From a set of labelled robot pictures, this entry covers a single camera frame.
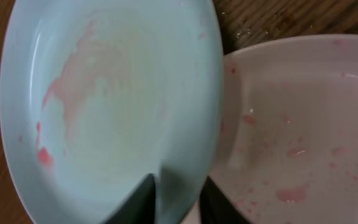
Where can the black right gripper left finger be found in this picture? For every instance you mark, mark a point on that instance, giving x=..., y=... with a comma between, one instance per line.
x=139, y=208

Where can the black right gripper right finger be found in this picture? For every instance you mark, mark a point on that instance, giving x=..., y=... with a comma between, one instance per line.
x=215, y=208

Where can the light blue plate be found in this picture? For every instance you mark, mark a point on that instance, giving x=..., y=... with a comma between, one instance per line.
x=95, y=95

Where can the white plate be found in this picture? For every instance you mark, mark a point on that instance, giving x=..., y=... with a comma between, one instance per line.
x=288, y=151

